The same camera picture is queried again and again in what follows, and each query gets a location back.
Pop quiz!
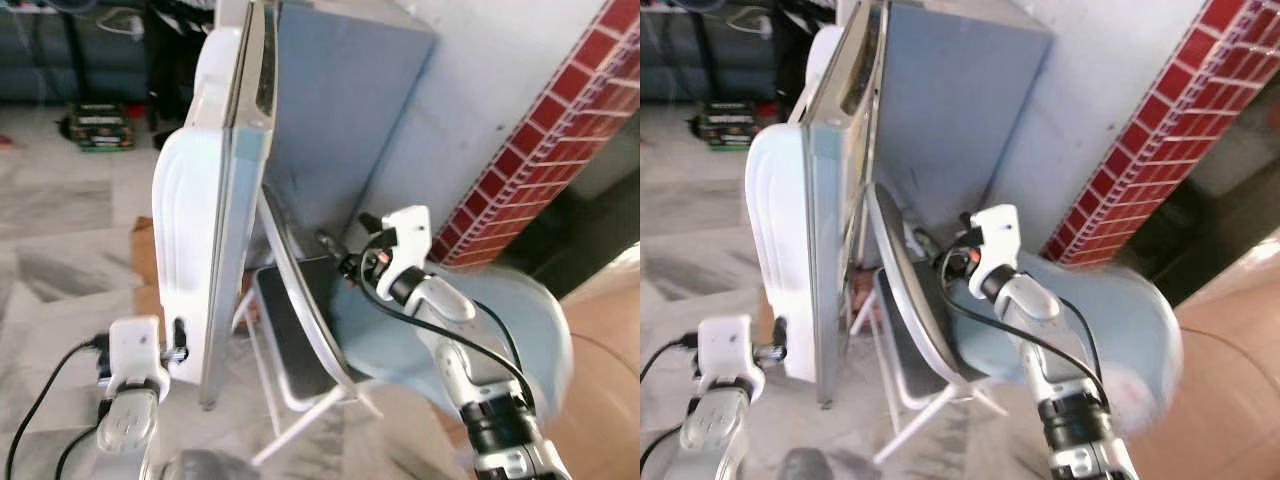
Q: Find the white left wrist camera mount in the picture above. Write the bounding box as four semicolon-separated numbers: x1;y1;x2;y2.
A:
695;315;768;396
105;315;171;393

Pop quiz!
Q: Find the white fridge door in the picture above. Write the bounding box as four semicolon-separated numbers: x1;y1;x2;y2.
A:
743;0;886;409
152;0;279;411

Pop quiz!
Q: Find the white folding chair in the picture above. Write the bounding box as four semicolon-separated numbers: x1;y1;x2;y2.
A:
232;185;386;466
848;185;1009;466

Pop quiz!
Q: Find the black office chair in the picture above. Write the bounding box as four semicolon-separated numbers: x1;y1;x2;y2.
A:
145;0;219;136
770;0;831;111

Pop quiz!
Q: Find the grey fridge cabinet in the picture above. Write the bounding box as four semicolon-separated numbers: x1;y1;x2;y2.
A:
870;0;1053;263
262;0;438;263

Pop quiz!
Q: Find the dark blue sofa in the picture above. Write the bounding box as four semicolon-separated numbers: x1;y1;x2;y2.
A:
640;8;776;101
0;8;153;103

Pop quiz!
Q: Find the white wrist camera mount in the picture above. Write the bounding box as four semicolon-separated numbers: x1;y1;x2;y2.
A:
105;315;171;393
375;205;433;293
695;315;768;396
965;203;1023;299

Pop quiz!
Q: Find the brown cardboard sheet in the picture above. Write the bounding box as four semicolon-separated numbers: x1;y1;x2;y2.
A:
130;215;166;316

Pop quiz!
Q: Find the green black printed box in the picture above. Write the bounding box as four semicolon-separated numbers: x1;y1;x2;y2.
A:
697;100;771;151
66;100;137;154

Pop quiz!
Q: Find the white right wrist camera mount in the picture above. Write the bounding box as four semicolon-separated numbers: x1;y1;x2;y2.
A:
965;203;1023;299
375;205;433;293

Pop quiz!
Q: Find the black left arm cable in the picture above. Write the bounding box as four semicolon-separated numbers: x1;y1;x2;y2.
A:
55;425;101;480
5;335;111;480
645;430;696;480
640;335;701;381

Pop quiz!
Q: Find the light blue plastic basin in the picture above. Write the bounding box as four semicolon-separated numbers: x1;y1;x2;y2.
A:
330;262;573;413
965;250;1186;436

